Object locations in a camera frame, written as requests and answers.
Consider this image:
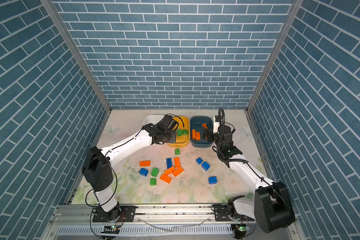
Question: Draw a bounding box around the dark teal plastic container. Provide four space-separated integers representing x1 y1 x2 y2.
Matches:
190 116 213 148

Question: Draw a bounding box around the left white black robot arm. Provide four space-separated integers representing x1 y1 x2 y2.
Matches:
82 114 180 222

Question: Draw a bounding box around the tall blue lego centre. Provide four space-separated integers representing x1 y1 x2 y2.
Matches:
166 158 173 169

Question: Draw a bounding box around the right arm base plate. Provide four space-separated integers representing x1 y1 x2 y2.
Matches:
211 204 255 222

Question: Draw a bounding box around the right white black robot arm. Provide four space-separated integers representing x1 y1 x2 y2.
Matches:
203 126 296 233

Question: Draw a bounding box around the blue lego left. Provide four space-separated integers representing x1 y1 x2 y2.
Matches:
139 168 149 177

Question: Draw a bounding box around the orange lego diagonal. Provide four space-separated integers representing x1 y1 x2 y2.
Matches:
164 166 176 176

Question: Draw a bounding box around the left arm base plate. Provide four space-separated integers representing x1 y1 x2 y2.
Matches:
92 206 136 223

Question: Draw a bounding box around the blue lego bottom right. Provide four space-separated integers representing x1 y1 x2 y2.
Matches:
208 176 218 185

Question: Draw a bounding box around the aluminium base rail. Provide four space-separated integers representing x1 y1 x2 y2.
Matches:
42 204 304 240

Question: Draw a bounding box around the white plastic container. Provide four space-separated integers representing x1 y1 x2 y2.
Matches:
143 115 164 126

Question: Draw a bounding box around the green lego bottom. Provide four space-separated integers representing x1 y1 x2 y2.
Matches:
150 178 157 187

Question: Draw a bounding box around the small blue lego right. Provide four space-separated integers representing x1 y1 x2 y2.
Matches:
196 158 203 165

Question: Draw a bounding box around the yellow plastic container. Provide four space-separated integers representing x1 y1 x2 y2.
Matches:
167 116 191 148

